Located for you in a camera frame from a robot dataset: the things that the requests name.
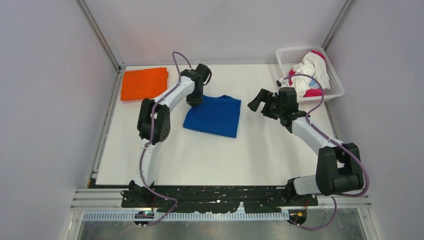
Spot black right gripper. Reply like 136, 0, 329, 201
248, 88, 285, 121

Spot blue panda print t-shirt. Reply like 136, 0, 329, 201
182, 95, 242, 138

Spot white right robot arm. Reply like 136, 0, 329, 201
247, 87, 365, 205

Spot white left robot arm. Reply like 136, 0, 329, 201
129, 63, 212, 207

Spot white plastic laundry basket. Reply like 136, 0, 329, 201
275, 46, 345, 102

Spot pink crumpled t-shirt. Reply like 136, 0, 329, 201
288, 49, 327, 98

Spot folded orange t-shirt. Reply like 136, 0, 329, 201
120, 67, 169, 102

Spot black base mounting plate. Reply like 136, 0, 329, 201
120, 183, 318, 214

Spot aluminium frame rail left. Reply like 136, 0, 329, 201
76, 0, 125, 178

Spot aluminium frame rail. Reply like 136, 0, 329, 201
321, 0, 357, 51
76, 0, 125, 178

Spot aluminium frame rail right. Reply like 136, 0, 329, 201
321, 0, 357, 51

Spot white slotted cable duct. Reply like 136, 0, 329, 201
82, 210, 290, 222

